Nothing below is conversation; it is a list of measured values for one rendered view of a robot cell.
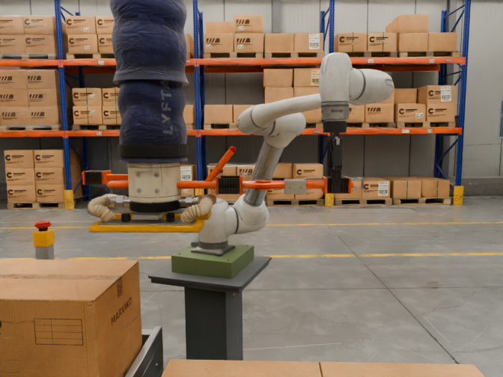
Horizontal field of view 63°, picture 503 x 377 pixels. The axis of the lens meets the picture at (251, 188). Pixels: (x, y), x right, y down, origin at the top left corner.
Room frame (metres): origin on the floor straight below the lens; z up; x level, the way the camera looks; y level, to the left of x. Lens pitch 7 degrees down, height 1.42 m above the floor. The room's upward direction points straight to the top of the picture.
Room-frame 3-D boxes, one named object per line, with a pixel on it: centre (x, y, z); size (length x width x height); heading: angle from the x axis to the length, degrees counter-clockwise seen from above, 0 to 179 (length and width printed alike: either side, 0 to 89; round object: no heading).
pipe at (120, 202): (1.36, 0.32, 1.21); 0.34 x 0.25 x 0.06; 88
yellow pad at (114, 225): (1.27, 0.32, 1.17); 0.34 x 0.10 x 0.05; 88
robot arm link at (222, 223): (2.12, 0.19, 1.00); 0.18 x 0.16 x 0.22; 119
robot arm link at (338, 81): (1.36, -0.28, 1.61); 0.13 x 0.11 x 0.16; 119
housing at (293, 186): (1.35, -0.14, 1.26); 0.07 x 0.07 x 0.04; 88
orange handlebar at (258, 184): (1.47, 0.12, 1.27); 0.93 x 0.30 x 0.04; 88
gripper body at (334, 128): (1.35, -0.27, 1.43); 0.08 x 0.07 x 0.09; 178
